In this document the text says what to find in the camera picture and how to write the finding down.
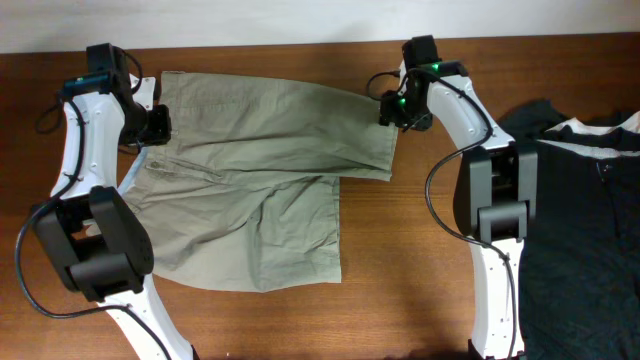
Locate khaki shorts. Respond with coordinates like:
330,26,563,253
123,72,397,292

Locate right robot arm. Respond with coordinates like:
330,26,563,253
376,35,538,359

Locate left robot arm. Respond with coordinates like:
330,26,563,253
24,43,198,359

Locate dark shirt with white collar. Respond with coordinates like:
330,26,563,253
500,100,639,359

